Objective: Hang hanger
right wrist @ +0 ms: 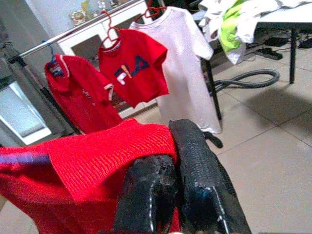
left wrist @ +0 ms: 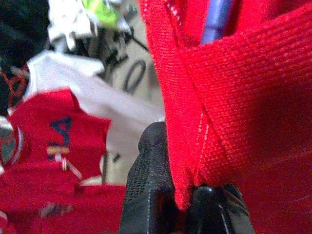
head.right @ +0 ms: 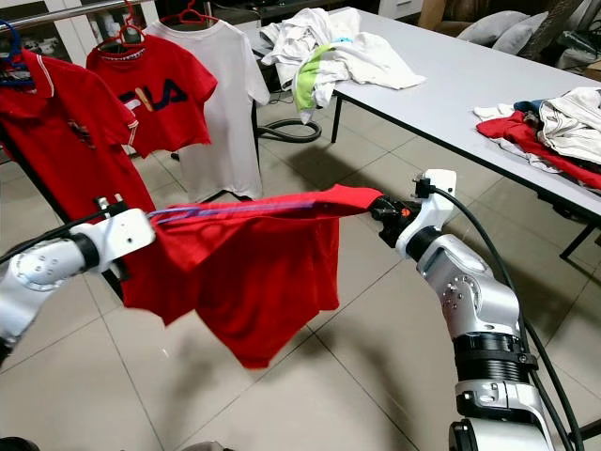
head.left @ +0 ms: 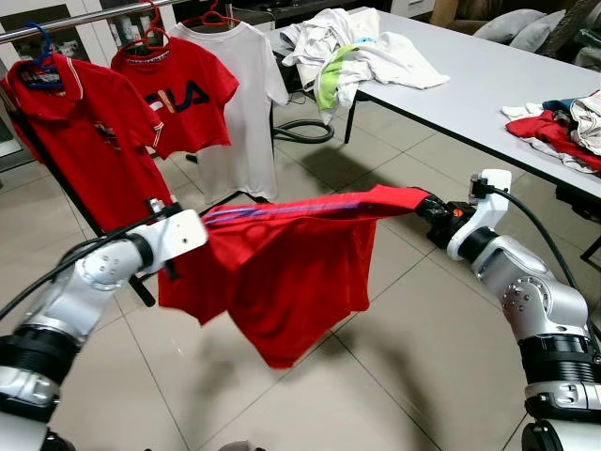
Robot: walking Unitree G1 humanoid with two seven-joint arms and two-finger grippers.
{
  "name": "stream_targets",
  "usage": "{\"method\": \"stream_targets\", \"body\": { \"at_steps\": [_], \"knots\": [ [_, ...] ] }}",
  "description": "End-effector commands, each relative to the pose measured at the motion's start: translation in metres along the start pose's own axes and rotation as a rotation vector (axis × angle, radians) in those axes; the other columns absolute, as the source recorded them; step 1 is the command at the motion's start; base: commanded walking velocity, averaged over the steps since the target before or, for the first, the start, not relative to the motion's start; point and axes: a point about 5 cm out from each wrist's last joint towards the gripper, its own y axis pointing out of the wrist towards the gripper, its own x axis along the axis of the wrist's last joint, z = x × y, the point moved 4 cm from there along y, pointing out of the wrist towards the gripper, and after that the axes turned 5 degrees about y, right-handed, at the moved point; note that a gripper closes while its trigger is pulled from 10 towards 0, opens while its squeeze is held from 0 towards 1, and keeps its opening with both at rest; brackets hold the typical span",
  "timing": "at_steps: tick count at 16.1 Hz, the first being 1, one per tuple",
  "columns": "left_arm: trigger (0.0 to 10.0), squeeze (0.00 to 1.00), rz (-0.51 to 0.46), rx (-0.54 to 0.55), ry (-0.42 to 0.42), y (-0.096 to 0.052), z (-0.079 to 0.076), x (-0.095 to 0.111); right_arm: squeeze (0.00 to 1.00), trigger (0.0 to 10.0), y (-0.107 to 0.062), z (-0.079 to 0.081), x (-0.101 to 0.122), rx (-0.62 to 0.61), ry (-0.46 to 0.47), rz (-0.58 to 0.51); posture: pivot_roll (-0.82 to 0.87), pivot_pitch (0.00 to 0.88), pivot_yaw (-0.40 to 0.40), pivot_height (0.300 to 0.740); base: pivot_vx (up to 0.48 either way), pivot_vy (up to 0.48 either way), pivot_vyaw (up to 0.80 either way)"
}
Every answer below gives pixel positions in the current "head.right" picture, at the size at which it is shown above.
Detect blue plastic clothes hanger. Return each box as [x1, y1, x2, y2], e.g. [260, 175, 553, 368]
[149, 198, 316, 227]

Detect plain red shirt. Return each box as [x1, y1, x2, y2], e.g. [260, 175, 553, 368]
[119, 184, 387, 370]

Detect thin blue clothes hanger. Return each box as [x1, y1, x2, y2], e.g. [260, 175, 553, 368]
[0, 23, 29, 92]

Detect red plastic clothes hanger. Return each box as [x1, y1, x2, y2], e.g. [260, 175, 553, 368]
[158, 0, 220, 28]
[98, 0, 153, 57]

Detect red polo shirt white trim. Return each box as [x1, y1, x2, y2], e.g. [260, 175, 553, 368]
[0, 52, 157, 223]

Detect red FILA T-shirt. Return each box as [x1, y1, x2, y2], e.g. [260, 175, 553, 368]
[85, 36, 220, 159]

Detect white T-shirt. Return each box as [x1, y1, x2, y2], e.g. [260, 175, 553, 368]
[145, 19, 271, 202]

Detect large white table black legs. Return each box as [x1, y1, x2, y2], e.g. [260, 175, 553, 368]
[327, 8, 601, 261]

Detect red garment under pile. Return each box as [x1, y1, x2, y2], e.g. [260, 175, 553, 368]
[476, 110, 601, 191]

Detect lime green white garment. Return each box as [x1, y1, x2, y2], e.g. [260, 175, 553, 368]
[295, 39, 342, 112]

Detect white crumpled garment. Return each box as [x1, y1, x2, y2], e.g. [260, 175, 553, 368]
[259, 8, 427, 112]

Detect blue jeans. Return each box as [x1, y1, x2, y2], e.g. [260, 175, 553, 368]
[515, 98, 557, 117]

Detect grey pillow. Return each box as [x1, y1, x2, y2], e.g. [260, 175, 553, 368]
[493, 11, 557, 56]
[458, 9, 532, 47]

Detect dark wicker armchair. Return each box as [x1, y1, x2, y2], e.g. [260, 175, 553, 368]
[418, 0, 601, 67]

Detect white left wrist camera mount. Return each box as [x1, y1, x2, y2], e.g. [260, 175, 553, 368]
[89, 207, 157, 276]

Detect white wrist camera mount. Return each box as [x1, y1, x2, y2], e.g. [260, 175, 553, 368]
[89, 207, 157, 276]
[394, 169, 460, 263]

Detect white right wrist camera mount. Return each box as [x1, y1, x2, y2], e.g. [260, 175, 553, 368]
[394, 169, 460, 263]

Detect metal clothes rack black frame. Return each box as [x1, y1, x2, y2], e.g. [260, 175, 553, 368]
[0, 0, 251, 285]

